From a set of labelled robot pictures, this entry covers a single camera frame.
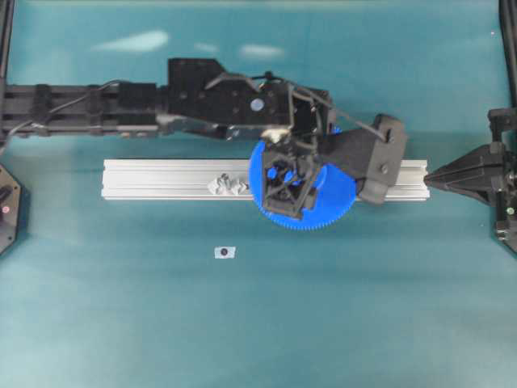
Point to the small white tape marker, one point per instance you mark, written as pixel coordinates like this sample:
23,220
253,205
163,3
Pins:
225,252

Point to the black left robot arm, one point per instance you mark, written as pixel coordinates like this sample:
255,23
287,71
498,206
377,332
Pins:
201,98

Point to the large blue plastic gear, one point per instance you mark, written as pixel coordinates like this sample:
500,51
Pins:
335,194

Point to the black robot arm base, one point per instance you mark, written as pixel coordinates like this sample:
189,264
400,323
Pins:
14,210

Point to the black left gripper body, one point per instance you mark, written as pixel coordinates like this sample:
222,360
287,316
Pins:
311,111

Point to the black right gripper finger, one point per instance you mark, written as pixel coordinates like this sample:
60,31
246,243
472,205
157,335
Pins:
481,189
482,157

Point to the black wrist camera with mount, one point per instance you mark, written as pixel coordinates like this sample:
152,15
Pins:
372,160

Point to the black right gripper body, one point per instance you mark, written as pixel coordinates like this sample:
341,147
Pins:
504,183

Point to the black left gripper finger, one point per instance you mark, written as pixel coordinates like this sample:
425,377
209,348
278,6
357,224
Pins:
289,171

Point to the silver aluminium extrusion rail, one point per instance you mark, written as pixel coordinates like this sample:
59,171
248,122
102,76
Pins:
169,179

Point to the black vertical frame post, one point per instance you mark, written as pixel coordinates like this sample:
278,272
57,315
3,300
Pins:
6,22

